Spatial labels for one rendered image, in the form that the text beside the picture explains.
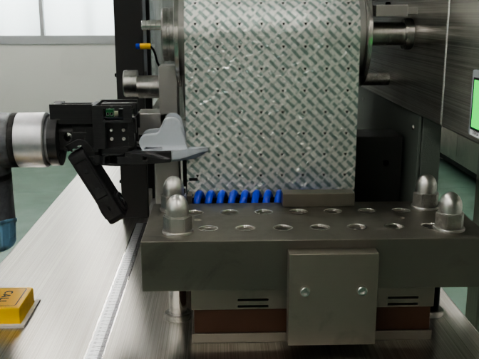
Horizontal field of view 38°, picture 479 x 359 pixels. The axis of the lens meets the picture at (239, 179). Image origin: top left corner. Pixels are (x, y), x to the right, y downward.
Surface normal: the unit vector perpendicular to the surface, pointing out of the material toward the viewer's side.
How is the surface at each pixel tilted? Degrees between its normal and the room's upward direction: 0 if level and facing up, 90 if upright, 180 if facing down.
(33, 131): 61
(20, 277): 0
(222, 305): 90
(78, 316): 0
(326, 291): 90
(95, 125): 90
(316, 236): 0
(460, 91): 90
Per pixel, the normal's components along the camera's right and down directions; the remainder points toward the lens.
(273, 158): 0.04, 0.23
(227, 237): 0.00, -0.97
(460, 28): -1.00, 0.01
